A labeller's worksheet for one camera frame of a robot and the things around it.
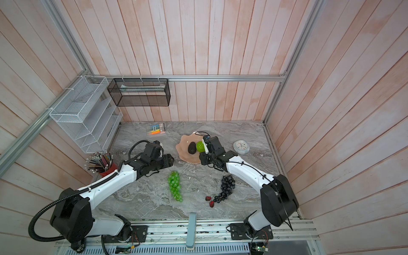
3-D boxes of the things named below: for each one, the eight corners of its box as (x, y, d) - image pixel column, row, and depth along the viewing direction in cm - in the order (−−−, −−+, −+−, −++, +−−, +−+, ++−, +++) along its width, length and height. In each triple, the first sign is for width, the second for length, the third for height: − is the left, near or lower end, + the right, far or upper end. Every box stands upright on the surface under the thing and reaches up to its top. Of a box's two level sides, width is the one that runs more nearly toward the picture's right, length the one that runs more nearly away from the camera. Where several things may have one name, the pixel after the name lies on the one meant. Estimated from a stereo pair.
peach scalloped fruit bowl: (175, 164, 99) (174, 160, 95) (178, 138, 112) (177, 134, 109) (190, 164, 99) (190, 160, 96) (192, 138, 112) (191, 134, 109)
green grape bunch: (171, 204, 84) (170, 200, 80) (168, 176, 95) (167, 171, 90) (183, 201, 85) (182, 197, 81) (179, 174, 96) (177, 169, 91)
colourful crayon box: (148, 136, 115) (148, 134, 113) (148, 128, 120) (147, 126, 118) (165, 132, 117) (165, 131, 115) (164, 125, 122) (163, 123, 120)
